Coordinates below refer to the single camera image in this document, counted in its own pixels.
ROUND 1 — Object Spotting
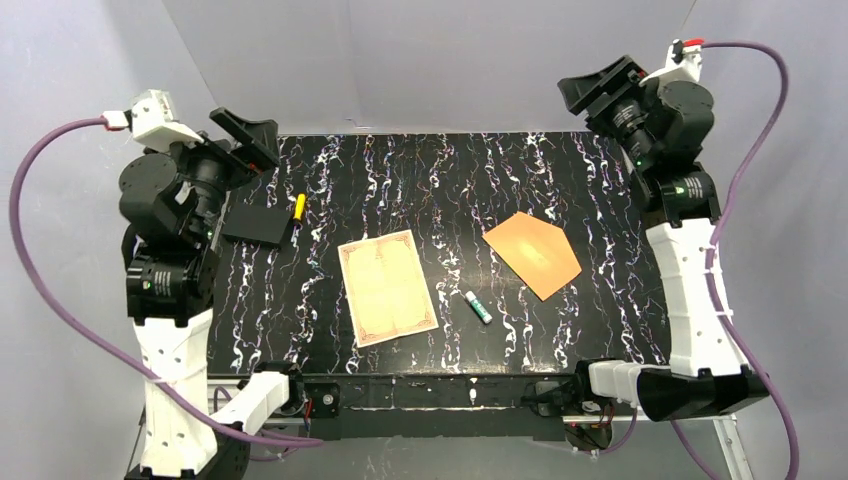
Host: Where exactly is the beige letter paper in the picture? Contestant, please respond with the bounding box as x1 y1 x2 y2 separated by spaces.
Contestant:
338 230 439 348

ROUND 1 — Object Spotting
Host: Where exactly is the orange brown envelope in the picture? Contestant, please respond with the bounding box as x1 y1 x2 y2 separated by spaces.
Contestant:
483 212 582 301

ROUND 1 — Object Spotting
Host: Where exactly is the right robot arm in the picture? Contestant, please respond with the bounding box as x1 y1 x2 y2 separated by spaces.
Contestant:
557 56 769 421

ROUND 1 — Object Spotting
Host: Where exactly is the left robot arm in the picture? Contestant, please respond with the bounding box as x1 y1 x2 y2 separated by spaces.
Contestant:
119 100 292 479

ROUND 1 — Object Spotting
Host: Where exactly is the green white glue stick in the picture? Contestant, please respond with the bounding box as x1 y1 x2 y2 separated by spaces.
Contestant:
464 291 493 325

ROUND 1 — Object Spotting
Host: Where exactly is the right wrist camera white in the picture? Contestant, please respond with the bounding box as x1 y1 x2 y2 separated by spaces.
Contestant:
639 37 705 87

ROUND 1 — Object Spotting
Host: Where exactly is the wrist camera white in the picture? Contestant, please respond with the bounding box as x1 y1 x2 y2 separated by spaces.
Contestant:
639 37 705 87
130 89 203 153

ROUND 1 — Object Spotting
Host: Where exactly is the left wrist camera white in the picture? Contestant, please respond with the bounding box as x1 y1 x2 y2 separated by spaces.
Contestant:
130 89 203 153

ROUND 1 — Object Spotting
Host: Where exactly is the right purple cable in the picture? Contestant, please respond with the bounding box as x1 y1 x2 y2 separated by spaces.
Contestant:
600 40 800 480

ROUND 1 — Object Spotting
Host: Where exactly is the purple cable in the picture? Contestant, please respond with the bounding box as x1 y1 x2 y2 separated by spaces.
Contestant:
9 116 325 462
600 40 800 480

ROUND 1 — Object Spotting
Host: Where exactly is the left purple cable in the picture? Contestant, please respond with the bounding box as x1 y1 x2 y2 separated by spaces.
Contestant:
9 116 325 462

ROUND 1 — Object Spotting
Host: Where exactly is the aluminium rail frame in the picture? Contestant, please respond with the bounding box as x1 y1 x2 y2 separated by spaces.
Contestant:
205 374 757 480

